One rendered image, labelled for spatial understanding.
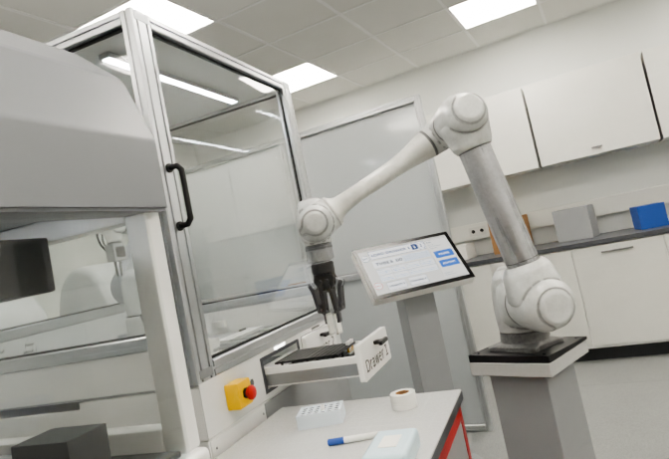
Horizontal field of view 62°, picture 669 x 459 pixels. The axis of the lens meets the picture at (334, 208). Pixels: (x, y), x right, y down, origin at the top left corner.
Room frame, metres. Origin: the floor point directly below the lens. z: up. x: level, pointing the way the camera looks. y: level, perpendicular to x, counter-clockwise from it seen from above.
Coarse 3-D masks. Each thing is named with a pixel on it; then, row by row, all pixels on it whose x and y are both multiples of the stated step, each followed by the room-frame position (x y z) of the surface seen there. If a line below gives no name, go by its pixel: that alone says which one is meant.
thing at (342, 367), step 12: (276, 360) 1.90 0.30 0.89; (324, 360) 1.72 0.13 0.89; (336, 360) 1.71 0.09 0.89; (348, 360) 1.69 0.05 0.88; (276, 372) 1.78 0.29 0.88; (288, 372) 1.76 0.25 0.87; (300, 372) 1.75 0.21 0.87; (312, 372) 1.73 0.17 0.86; (324, 372) 1.72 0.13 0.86; (336, 372) 1.71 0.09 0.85; (348, 372) 1.69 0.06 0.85; (276, 384) 1.78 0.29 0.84; (288, 384) 1.77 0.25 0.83
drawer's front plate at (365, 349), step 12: (372, 336) 1.79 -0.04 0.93; (384, 336) 1.91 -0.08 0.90; (360, 348) 1.67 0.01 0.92; (372, 348) 1.77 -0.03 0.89; (384, 348) 1.88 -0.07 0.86; (360, 360) 1.66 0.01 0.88; (372, 360) 1.75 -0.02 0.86; (384, 360) 1.85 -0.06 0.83; (360, 372) 1.66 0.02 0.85; (372, 372) 1.73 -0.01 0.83
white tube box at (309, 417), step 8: (304, 408) 1.61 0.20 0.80; (312, 408) 1.59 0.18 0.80; (320, 408) 1.57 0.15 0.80; (328, 408) 1.56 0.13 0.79; (336, 408) 1.54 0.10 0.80; (344, 408) 1.60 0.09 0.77; (296, 416) 1.53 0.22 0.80; (304, 416) 1.53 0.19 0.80; (312, 416) 1.53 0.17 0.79; (320, 416) 1.52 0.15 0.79; (328, 416) 1.52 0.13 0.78; (336, 416) 1.52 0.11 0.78; (304, 424) 1.53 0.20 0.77; (312, 424) 1.53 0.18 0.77; (320, 424) 1.52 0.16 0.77; (328, 424) 1.52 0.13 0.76
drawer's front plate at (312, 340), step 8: (320, 328) 2.22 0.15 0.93; (328, 328) 2.28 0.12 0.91; (304, 336) 2.09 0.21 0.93; (312, 336) 2.12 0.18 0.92; (320, 336) 2.19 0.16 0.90; (328, 336) 2.26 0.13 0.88; (304, 344) 2.07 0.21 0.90; (312, 344) 2.11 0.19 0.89; (320, 344) 2.17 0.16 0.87; (328, 344) 2.25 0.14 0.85
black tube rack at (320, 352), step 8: (336, 344) 1.92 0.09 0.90; (344, 344) 1.89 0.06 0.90; (296, 352) 1.92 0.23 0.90; (304, 352) 1.90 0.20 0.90; (312, 352) 1.87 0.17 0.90; (320, 352) 1.84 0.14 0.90; (328, 352) 1.80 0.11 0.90; (344, 352) 1.90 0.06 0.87; (352, 352) 1.87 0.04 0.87; (280, 360) 1.85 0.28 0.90; (288, 360) 1.81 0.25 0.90; (296, 360) 1.80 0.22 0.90; (304, 360) 1.92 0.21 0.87; (312, 360) 1.88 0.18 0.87
